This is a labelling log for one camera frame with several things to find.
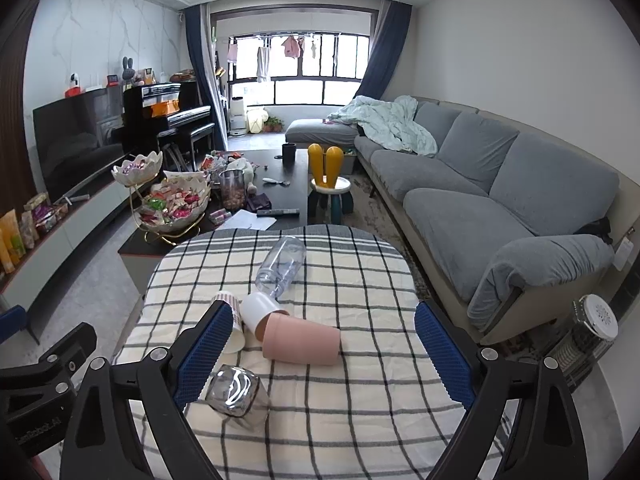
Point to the striped paper cup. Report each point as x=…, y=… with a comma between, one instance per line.
x=236, y=336

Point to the black television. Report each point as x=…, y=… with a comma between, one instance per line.
x=75, y=145

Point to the yellow rabbit ear stool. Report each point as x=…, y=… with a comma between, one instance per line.
x=327, y=170

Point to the pink hanging garment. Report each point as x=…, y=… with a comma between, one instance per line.
x=290, y=46

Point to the white cup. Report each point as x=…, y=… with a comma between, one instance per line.
x=257, y=310

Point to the row of snack packets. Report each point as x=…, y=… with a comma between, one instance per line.
x=15, y=240

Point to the clear glass cup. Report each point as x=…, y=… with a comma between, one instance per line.
x=235, y=395

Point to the patterned rug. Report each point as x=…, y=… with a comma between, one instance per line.
x=370, y=220

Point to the grey rabbit plush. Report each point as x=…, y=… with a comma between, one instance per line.
x=129, y=72

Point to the black piano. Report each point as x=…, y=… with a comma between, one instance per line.
x=170, y=105

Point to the blue grey curtain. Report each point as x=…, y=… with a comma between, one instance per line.
x=382, y=55
x=200, y=75

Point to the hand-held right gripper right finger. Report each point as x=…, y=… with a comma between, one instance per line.
x=445, y=360

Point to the white electric heater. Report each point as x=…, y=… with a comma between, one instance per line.
x=582, y=340

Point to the light green blanket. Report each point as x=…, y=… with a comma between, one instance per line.
x=390, y=122

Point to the dark coffee table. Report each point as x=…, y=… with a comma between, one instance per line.
x=295, y=195

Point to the white hanging garment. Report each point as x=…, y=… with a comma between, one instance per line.
x=263, y=62

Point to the grey television cabinet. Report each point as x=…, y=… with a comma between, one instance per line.
x=85, y=225

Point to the tiered snack bowl stand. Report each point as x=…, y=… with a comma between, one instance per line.
x=175, y=205

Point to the white paper sheet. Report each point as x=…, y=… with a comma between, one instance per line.
x=247, y=220

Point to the glass jar of nuts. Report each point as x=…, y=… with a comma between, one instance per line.
x=232, y=192

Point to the pink cup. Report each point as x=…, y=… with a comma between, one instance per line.
x=305, y=340

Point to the black mug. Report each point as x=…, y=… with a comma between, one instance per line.
x=288, y=156

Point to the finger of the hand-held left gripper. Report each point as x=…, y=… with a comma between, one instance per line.
x=67, y=355

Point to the white air purifier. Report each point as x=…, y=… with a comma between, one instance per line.
x=237, y=115

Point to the black remote control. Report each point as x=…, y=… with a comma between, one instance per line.
x=277, y=212

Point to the checked tablecloth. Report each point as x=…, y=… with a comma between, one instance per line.
x=350, y=410

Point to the black piano bench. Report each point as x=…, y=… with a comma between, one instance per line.
x=192, y=135

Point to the clear plastic bottle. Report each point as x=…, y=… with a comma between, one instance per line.
x=280, y=265

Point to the potted plant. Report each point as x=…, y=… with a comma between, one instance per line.
x=274, y=124

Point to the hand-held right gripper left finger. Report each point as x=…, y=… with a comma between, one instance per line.
x=205, y=350

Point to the white camera on red base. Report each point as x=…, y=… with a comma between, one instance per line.
x=74, y=82

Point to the grey sofa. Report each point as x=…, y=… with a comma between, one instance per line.
x=450, y=200

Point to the purple cloth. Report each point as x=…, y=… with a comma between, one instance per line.
x=260, y=201

